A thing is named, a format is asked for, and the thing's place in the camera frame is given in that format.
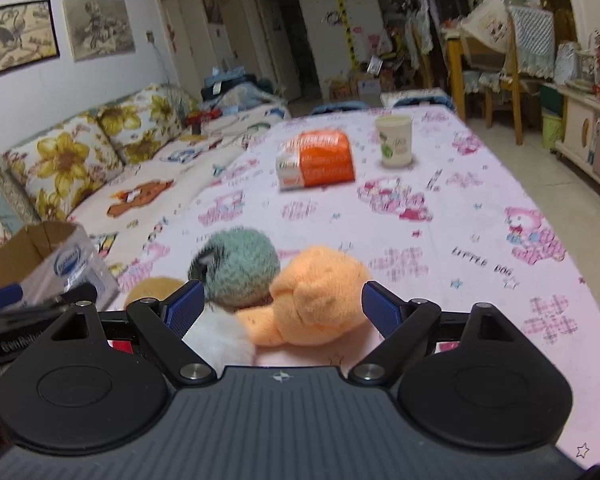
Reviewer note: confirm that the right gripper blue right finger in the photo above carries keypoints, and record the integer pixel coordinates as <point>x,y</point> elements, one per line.
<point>382,308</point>

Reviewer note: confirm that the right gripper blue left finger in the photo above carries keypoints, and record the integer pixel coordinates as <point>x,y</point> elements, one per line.
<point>182,308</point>

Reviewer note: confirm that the white fluffy pompom ball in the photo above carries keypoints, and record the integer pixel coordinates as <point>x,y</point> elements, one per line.
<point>220,339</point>

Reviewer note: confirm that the orange fleece sock ball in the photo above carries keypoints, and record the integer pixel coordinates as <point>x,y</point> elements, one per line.
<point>316,299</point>

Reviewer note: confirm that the green knit hat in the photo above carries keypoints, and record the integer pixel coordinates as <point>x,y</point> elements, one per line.
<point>236,268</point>

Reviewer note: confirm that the cardboard box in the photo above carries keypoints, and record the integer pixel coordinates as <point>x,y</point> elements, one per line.
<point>52,257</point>

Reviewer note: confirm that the cartoon sofa cover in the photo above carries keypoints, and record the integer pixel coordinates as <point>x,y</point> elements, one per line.
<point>127,214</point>

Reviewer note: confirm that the pink cartoon tablecloth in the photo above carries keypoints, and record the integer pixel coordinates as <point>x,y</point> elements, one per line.
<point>454,227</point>

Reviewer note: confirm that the orange tissue package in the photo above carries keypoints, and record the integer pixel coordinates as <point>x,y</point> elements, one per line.
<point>314,158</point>

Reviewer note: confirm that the floral sofa cushion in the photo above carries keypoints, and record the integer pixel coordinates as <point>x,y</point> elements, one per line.
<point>63,166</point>

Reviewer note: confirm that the white paper cup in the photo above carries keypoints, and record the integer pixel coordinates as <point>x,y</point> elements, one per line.
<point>395,134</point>

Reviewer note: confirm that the green waste bin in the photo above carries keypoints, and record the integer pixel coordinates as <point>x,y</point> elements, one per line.
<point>552,129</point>

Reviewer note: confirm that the cream tv cabinet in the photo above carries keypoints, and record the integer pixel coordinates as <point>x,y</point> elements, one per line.
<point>580,142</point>

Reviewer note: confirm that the framed mouse drawing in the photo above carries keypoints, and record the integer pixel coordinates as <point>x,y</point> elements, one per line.
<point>27,34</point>

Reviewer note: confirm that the wooden chair with covers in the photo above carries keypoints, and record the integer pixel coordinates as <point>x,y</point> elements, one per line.
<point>514,42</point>

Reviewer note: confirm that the giraffe height wall sticker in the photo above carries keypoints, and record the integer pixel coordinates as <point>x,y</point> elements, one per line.
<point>344,19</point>

